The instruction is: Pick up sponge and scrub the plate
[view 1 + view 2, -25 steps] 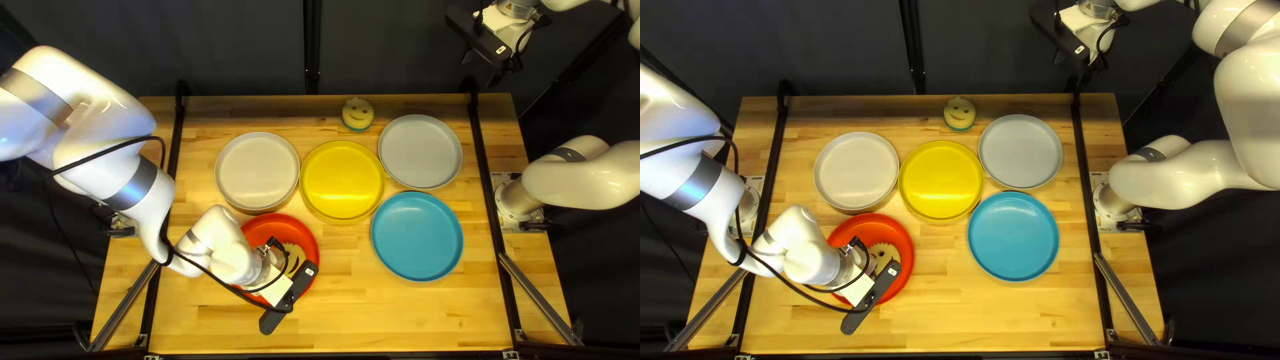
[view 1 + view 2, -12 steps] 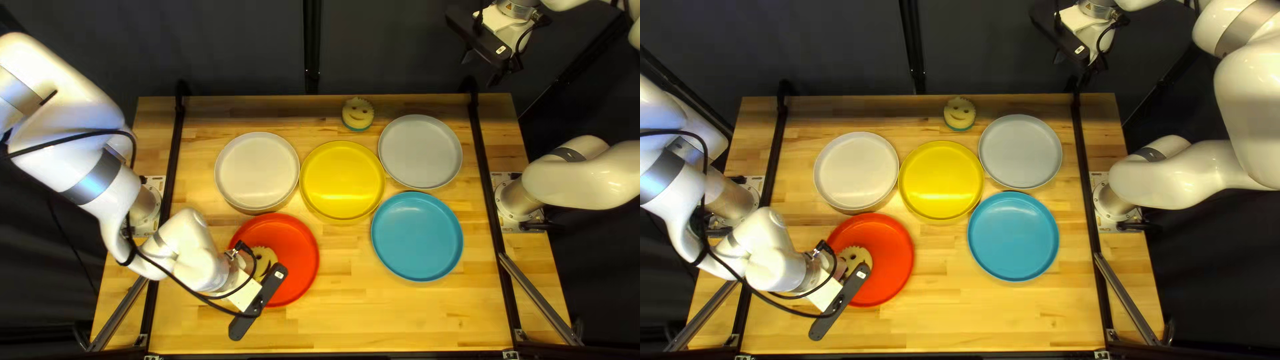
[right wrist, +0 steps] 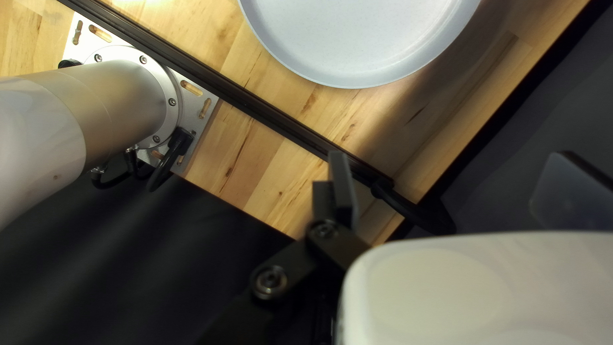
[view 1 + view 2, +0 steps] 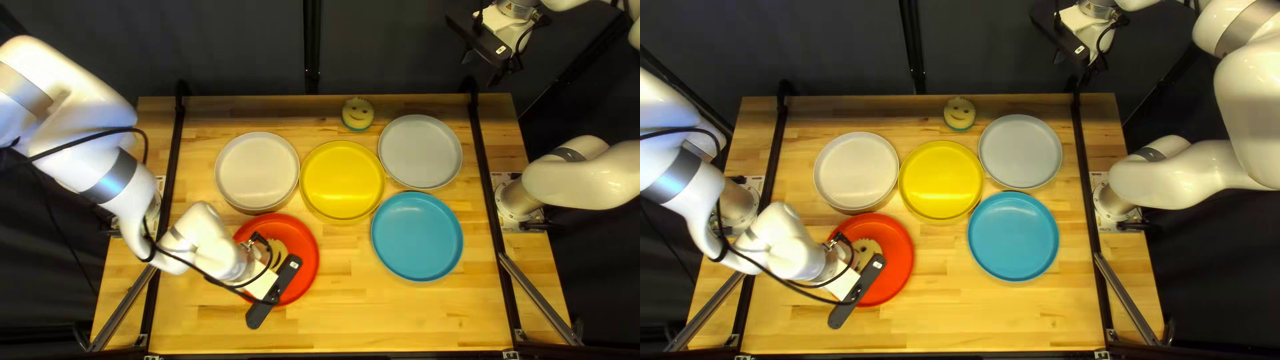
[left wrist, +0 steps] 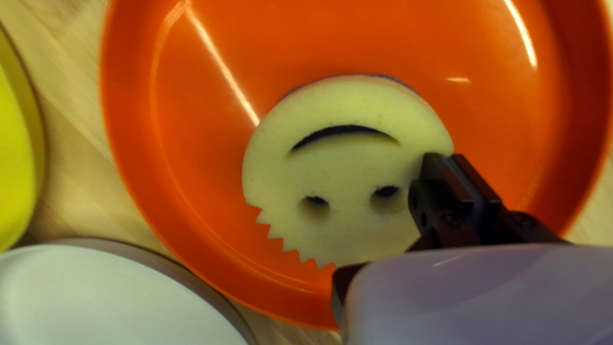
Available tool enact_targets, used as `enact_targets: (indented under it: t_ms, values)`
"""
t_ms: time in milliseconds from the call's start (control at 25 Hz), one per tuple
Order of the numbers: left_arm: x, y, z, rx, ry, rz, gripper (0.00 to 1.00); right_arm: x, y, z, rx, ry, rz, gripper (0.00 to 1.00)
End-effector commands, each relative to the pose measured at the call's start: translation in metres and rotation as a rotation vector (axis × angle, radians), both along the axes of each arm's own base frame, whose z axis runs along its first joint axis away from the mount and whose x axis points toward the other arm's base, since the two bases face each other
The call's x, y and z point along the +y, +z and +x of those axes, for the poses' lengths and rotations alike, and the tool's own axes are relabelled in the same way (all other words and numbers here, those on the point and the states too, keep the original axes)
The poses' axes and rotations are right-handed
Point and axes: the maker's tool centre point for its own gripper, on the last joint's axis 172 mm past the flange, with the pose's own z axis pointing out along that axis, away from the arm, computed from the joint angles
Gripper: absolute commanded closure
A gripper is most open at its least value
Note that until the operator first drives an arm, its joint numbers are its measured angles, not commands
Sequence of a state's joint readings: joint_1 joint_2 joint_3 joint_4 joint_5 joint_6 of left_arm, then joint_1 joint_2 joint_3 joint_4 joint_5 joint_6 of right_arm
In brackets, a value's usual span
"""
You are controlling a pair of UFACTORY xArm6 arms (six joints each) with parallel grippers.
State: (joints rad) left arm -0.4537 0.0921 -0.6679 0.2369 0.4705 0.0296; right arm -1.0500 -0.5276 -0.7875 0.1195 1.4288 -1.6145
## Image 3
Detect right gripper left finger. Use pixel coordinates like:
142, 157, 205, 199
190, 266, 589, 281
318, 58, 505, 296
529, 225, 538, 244
196, 151, 373, 345

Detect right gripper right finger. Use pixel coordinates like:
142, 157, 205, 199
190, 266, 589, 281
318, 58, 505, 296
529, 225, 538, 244
529, 151, 613, 233

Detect grey round plate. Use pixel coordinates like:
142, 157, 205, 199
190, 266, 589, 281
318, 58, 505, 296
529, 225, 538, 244
237, 0, 482, 89

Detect black frame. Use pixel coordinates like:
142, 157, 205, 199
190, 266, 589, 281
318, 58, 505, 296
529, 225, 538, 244
57, 0, 457, 236

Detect black base cable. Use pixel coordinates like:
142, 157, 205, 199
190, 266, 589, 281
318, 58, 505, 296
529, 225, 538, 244
90, 126, 195, 193

